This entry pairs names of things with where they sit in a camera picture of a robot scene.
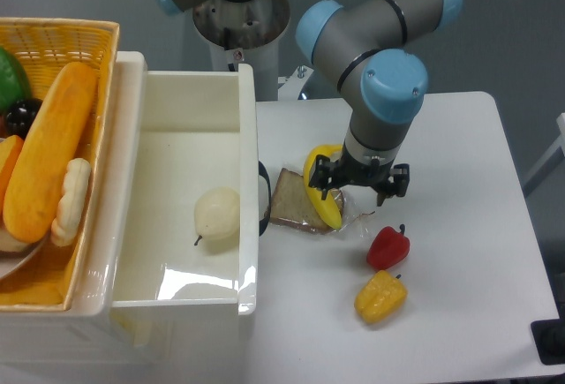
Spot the wrapped bread slice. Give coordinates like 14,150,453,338
269,168,373,238

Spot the white plate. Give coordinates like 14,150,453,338
1,229,49,279

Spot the orange toy fruit slice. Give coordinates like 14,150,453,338
0,135,24,207

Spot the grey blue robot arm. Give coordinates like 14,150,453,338
156,0,463,201

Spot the yellow toy banana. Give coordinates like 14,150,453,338
303,145,343,230

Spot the white furniture frame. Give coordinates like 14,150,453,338
522,113,564,198

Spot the white toy pear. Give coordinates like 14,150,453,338
193,186,240,245

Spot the yellow toy bell pepper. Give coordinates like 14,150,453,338
354,270,408,324

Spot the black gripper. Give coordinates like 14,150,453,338
306,152,410,207

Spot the black toy berry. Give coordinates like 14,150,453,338
4,98,42,139

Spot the white toy pastry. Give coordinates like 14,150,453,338
50,158,91,247

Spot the black device at table edge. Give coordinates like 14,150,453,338
531,319,564,365

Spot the white drawer cabinet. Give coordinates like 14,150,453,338
0,50,161,366

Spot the red toy bell pepper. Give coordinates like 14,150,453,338
365,223,411,271

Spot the green toy vegetable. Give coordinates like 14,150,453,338
0,47,32,113

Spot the orange toy baguette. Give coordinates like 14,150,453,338
2,62,98,244

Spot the yellow wicker basket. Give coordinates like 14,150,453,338
1,18,119,312

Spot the white drawer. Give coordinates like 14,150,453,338
112,64,261,319

